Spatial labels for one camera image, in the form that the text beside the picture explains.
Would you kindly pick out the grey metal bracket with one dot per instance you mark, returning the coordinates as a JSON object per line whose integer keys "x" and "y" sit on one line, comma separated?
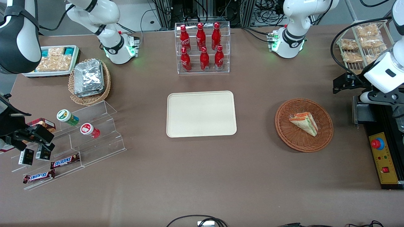
{"x": 363, "y": 113}

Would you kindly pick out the clear acrylic bottle rack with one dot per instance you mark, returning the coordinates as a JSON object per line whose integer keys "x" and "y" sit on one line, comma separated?
{"x": 225, "y": 67}

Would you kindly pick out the red cola bottle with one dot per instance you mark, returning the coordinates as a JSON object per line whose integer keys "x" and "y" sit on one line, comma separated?
{"x": 216, "y": 37}
{"x": 204, "y": 60}
{"x": 186, "y": 61}
{"x": 219, "y": 58}
{"x": 200, "y": 37}
{"x": 184, "y": 39}

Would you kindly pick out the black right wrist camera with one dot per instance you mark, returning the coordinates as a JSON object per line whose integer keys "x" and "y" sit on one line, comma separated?
{"x": 41, "y": 134}

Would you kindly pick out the white plastic snack tray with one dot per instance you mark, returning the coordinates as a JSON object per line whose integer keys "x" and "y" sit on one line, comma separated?
{"x": 47, "y": 74}

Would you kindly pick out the red emergency stop button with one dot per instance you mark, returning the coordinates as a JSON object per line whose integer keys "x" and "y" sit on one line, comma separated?
{"x": 377, "y": 143}

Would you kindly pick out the red brown chocolate box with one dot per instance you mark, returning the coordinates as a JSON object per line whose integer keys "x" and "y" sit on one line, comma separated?
{"x": 44, "y": 123}

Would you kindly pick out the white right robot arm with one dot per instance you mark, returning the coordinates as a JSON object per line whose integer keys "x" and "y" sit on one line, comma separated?
{"x": 19, "y": 37}

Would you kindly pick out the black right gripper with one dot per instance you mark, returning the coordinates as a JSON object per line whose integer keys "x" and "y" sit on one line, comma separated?
{"x": 12, "y": 123}

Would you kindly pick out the green lidded snack cup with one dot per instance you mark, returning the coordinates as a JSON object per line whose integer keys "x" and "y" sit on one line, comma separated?
{"x": 64, "y": 115}

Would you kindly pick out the red lidded snack cup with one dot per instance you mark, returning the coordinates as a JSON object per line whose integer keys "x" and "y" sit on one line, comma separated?
{"x": 86, "y": 129}

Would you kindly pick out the teal snack packet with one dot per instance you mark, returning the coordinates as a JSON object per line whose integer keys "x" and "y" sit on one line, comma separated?
{"x": 69, "y": 51}
{"x": 45, "y": 52}

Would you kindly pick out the tan wicker basket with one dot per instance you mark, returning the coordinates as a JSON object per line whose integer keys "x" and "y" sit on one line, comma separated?
{"x": 91, "y": 100}

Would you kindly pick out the small silver device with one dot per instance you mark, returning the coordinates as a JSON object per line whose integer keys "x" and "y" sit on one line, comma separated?
{"x": 205, "y": 224}

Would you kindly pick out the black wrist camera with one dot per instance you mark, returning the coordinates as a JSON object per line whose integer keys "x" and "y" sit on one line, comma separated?
{"x": 347, "y": 82}
{"x": 41, "y": 134}

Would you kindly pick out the clear acrylic stepped stand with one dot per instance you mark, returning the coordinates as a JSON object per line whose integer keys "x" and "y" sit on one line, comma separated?
{"x": 104, "y": 126}

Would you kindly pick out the round brown wicker basket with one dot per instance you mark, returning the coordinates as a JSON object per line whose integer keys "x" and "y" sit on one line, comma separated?
{"x": 296, "y": 142}

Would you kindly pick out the beige cracker bag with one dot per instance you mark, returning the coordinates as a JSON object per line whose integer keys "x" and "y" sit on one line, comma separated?
{"x": 56, "y": 51}
{"x": 62, "y": 63}
{"x": 44, "y": 64}

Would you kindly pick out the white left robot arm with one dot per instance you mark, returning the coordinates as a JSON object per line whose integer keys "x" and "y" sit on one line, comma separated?
{"x": 292, "y": 37}

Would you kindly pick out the clear plastic container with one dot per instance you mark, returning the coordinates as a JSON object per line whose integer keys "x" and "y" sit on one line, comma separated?
{"x": 400, "y": 123}

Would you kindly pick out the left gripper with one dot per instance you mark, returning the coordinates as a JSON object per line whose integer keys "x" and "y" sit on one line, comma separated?
{"x": 356, "y": 79}

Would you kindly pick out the aluminium profile post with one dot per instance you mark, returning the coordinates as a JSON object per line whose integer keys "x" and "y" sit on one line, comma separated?
{"x": 165, "y": 12}
{"x": 247, "y": 12}

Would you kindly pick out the black machine housing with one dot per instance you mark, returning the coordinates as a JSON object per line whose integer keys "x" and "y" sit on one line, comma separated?
{"x": 383, "y": 118}

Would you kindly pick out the clear bagged pastry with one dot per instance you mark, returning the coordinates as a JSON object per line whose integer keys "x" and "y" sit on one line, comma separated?
{"x": 352, "y": 57}
{"x": 371, "y": 42}
{"x": 372, "y": 57}
{"x": 348, "y": 44}
{"x": 367, "y": 30}

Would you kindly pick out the brown snickers bar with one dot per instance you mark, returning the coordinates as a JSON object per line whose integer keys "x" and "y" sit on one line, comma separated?
{"x": 38, "y": 176}
{"x": 64, "y": 161}

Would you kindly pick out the small black box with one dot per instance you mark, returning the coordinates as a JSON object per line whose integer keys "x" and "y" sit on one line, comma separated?
{"x": 26, "y": 157}
{"x": 43, "y": 154}

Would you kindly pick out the silver foil pack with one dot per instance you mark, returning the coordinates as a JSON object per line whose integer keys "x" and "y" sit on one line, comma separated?
{"x": 88, "y": 75}
{"x": 93, "y": 93}

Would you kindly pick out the triangular sandwich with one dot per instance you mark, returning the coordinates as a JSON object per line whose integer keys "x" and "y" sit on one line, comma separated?
{"x": 304, "y": 123}

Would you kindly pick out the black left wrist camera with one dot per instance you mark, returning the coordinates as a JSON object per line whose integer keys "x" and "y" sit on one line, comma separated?
{"x": 347, "y": 82}

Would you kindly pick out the yellow control panel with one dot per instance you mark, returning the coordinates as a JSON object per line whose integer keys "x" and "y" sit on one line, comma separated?
{"x": 386, "y": 160}

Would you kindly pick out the beige rectangular tray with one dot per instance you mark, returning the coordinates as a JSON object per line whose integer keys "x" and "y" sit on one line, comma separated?
{"x": 200, "y": 115}

